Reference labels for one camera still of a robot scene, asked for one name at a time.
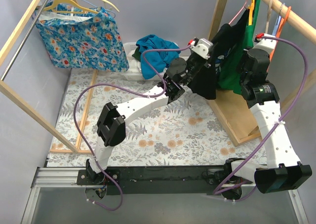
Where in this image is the bright green t-shirt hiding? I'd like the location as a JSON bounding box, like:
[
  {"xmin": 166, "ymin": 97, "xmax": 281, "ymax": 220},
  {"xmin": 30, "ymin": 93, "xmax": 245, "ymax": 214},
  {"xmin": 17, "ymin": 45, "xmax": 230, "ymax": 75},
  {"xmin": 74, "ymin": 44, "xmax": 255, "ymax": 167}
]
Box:
[{"xmin": 217, "ymin": 0, "xmax": 260, "ymax": 95}]

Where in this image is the blue t-shirt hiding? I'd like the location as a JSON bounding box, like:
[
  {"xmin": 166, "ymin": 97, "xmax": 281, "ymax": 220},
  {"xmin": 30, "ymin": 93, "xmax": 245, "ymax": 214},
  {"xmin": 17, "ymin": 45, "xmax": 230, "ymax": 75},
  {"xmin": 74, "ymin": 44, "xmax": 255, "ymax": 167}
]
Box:
[{"xmin": 136, "ymin": 35, "xmax": 180, "ymax": 80}]

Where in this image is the left wooden clothes rack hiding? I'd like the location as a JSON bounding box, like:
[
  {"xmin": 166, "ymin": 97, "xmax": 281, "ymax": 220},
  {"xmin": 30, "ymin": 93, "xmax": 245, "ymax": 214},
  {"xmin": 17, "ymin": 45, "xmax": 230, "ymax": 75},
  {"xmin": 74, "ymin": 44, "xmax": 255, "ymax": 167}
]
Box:
[{"xmin": 0, "ymin": 0, "xmax": 106, "ymax": 158}]

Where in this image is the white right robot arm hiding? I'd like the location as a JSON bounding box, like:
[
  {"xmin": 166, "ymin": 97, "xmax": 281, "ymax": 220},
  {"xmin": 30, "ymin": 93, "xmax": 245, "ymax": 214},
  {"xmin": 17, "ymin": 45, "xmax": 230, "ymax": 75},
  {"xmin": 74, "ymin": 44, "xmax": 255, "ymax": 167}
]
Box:
[{"xmin": 223, "ymin": 48, "xmax": 312, "ymax": 193}]

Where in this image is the white perforated plastic basket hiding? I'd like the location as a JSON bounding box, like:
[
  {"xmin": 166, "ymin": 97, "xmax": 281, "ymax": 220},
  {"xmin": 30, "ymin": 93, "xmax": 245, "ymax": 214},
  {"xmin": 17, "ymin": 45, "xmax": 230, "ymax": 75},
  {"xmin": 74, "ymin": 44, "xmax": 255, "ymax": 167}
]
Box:
[{"xmin": 122, "ymin": 42, "xmax": 172, "ymax": 81}]

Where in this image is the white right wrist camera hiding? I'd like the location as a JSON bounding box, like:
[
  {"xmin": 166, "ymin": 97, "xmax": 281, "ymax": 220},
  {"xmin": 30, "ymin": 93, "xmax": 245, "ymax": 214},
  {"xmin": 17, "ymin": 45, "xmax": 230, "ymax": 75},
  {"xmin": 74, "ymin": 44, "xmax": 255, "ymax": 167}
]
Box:
[{"xmin": 253, "ymin": 34, "xmax": 277, "ymax": 54}]

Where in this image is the blue floral garment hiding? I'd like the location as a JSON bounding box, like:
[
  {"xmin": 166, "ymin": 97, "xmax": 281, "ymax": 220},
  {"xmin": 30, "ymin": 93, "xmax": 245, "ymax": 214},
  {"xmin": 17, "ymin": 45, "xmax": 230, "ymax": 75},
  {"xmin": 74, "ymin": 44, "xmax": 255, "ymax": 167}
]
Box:
[{"xmin": 36, "ymin": 4, "xmax": 129, "ymax": 72}]

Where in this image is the metal rod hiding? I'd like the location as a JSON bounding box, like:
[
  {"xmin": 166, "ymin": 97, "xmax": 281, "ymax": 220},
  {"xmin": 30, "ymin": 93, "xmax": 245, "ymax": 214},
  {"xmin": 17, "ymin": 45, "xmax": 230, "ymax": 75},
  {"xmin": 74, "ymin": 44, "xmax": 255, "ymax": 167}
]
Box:
[{"xmin": 0, "ymin": 0, "xmax": 56, "ymax": 80}]

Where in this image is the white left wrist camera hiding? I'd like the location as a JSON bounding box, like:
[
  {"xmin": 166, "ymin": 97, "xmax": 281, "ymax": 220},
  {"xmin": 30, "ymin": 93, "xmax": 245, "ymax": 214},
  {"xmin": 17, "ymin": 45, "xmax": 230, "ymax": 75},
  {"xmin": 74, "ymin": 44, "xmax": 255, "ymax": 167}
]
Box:
[{"xmin": 188, "ymin": 38, "xmax": 213, "ymax": 60}]

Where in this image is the beige wooden hanger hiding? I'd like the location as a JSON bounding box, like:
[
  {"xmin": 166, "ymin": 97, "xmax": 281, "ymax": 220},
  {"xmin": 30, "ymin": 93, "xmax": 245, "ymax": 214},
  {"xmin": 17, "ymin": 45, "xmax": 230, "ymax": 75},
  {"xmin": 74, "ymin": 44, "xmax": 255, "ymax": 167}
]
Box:
[{"xmin": 264, "ymin": 0, "xmax": 274, "ymax": 34}]

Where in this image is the wooden clothes rack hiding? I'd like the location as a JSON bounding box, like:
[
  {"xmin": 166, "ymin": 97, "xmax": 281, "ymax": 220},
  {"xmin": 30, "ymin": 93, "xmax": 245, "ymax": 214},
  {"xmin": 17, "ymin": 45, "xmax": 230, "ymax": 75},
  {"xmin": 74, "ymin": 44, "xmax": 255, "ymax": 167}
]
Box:
[
  {"xmin": 0, "ymin": 0, "xmax": 106, "ymax": 158},
  {"xmin": 208, "ymin": 0, "xmax": 316, "ymax": 147}
]

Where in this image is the black t-shirt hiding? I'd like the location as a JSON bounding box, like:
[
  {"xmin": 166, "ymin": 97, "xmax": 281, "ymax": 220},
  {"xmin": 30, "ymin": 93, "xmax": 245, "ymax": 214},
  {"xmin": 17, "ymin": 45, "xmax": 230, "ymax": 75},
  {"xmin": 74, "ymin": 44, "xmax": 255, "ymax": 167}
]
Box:
[{"xmin": 188, "ymin": 9, "xmax": 249, "ymax": 100}]

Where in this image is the light blue hanger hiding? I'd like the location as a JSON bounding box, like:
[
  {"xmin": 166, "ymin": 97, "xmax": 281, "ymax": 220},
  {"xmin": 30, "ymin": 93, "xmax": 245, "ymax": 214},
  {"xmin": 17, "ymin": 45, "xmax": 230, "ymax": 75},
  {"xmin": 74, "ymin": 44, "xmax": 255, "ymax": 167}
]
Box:
[{"xmin": 272, "ymin": 3, "xmax": 284, "ymax": 36}]

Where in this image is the yellow plastic hanger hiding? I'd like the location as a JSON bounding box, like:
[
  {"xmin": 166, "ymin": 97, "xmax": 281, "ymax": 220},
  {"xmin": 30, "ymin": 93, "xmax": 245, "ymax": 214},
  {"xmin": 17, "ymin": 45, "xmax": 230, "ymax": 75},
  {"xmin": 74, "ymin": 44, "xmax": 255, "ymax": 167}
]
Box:
[{"xmin": 43, "ymin": 0, "xmax": 98, "ymax": 14}]

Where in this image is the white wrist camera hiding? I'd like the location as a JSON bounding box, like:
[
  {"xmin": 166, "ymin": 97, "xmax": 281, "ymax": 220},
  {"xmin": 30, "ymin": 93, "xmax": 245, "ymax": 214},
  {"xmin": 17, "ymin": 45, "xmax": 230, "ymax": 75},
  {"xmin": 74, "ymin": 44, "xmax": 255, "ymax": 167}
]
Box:
[
  {"xmin": 253, "ymin": 34, "xmax": 277, "ymax": 54},
  {"xmin": 188, "ymin": 38, "xmax": 213, "ymax": 60}
]

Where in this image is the white floral print t-shirt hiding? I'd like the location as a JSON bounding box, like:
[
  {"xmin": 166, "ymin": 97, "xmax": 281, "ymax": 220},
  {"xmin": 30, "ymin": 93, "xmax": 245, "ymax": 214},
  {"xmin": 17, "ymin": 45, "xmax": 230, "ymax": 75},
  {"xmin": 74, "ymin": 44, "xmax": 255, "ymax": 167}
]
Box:
[{"xmin": 127, "ymin": 58, "xmax": 142, "ymax": 75}]

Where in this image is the floral patterned table mat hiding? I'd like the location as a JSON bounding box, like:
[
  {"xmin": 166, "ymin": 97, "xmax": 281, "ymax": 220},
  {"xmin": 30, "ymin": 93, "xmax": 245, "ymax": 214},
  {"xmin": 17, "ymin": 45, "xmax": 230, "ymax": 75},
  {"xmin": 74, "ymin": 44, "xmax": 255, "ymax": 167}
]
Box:
[{"xmin": 46, "ymin": 67, "xmax": 275, "ymax": 167}]

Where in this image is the green and grey raglan shirt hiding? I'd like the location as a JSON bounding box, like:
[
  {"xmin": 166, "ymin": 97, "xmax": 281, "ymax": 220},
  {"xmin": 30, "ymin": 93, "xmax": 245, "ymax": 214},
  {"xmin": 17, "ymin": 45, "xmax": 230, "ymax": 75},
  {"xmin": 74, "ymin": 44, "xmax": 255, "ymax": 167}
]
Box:
[{"xmin": 132, "ymin": 48, "xmax": 141, "ymax": 61}]

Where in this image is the right wooden clothes rack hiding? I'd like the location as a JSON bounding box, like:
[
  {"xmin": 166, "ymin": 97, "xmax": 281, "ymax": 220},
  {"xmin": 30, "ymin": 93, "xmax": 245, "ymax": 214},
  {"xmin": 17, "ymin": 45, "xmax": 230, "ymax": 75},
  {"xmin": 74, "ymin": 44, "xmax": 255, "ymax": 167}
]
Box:
[{"xmin": 208, "ymin": 0, "xmax": 316, "ymax": 147}]

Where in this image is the right wooden rack base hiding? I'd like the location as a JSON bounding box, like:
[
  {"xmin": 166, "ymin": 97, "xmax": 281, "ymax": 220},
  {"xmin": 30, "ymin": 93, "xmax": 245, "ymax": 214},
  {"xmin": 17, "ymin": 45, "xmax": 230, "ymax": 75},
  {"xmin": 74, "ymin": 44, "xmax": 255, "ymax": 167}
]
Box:
[{"xmin": 208, "ymin": 90, "xmax": 261, "ymax": 147}]

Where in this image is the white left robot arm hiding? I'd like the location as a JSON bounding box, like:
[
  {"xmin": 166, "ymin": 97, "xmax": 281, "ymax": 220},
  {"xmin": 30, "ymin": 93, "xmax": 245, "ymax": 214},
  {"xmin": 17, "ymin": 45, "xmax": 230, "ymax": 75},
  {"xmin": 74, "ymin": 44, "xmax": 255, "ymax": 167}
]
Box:
[{"xmin": 86, "ymin": 52, "xmax": 210, "ymax": 185}]

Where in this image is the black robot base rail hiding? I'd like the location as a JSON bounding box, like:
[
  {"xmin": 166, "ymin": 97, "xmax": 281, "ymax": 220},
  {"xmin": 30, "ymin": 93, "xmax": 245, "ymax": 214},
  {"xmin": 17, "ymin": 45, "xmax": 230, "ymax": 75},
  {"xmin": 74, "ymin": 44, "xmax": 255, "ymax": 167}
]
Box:
[{"xmin": 77, "ymin": 166, "xmax": 252, "ymax": 196}]

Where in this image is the orange plastic hanger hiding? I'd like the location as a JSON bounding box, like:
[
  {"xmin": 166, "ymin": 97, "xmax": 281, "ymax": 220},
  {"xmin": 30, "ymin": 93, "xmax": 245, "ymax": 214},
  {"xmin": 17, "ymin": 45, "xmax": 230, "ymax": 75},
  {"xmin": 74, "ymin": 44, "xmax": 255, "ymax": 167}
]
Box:
[{"xmin": 269, "ymin": 6, "xmax": 292, "ymax": 62}]

